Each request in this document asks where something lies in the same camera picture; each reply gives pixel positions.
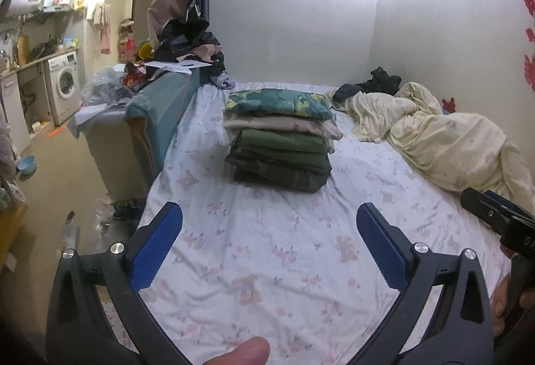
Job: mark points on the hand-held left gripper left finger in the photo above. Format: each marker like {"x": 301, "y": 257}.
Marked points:
{"x": 156, "y": 248}

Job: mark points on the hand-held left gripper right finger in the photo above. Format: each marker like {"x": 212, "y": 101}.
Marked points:
{"x": 382, "y": 248}

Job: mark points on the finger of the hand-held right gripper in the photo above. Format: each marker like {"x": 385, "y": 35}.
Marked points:
{"x": 512, "y": 206}
{"x": 480, "y": 208}

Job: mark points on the green floral shorts pants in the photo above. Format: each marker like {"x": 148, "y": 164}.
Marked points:
{"x": 278, "y": 101}

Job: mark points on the dark green folded pants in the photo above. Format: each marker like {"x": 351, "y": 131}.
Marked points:
{"x": 276, "y": 169}

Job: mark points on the olive green folded pants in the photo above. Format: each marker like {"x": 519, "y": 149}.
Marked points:
{"x": 280, "y": 156}
{"x": 284, "y": 141}

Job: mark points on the beige printed folded pants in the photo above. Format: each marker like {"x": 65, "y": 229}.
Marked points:
{"x": 288, "y": 126}

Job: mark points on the person's right hand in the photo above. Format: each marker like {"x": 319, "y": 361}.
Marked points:
{"x": 500, "y": 302}

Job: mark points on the person's left hand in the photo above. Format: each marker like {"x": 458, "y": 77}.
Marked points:
{"x": 242, "y": 352}

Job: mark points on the cream printed duvet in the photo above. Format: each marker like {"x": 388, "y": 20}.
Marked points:
{"x": 451, "y": 139}

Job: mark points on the plastic bottle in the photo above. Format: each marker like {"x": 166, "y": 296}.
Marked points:
{"x": 71, "y": 233}

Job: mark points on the small red toy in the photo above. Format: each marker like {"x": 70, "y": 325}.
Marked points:
{"x": 449, "y": 105}

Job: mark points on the white floral bed sheet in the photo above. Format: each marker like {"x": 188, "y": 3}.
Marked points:
{"x": 271, "y": 248}

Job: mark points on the yellow box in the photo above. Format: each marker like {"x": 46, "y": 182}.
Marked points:
{"x": 10, "y": 235}

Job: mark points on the blue bowl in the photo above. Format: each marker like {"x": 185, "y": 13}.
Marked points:
{"x": 27, "y": 164}

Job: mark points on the black garment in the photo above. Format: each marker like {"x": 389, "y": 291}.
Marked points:
{"x": 378, "y": 82}

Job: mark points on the clear plastic bags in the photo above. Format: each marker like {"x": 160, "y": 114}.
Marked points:
{"x": 102, "y": 89}

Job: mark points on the white paper sheet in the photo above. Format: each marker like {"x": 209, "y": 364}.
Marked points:
{"x": 179, "y": 64}

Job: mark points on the white washing machine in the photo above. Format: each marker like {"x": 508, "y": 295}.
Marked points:
{"x": 63, "y": 82}

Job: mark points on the pile of dark clothes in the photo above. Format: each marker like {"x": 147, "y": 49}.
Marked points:
{"x": 192, "y": 43}

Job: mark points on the pink hanging towel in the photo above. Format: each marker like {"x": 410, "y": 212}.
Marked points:
{"x": 100, "y": 24}

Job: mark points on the white water heater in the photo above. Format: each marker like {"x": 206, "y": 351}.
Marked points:
{"x": 25, "y": 1}

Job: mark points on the red wall decoration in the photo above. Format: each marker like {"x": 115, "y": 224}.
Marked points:
{"x": 527, "y": 34}

